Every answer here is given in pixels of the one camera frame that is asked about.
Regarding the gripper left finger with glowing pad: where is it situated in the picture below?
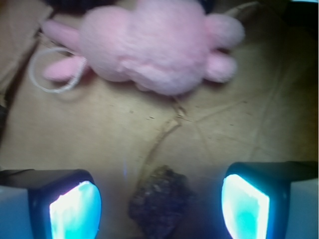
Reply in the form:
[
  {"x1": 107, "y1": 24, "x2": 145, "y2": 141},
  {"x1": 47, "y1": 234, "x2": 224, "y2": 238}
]
[{"x1": 0, "y1": 169, "x2": 102, "y2": 239}]

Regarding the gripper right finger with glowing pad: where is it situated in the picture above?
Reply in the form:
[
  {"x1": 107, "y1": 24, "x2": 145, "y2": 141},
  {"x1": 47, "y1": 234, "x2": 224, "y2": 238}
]
[{"x1": 221, "y1": 161, "x2": 319, "y2": 239}]

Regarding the pink plush toy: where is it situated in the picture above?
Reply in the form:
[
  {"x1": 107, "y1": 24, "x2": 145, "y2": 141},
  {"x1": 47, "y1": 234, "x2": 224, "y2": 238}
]
[{"x1": 41, "y1": 0, "x2": 245, "y2": 96}]

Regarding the brown rough rock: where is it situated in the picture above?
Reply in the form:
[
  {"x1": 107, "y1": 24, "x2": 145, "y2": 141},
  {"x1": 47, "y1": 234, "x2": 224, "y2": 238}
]
[{"x1": 128, "y1": 165, "x2": 195, "y2": 239}]

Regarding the brown paper bag bin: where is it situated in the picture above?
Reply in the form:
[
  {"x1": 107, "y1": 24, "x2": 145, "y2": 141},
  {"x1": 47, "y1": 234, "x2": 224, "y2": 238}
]
[{"x1": 0, "y1": 1, "x2": 319, "y2": 239}]

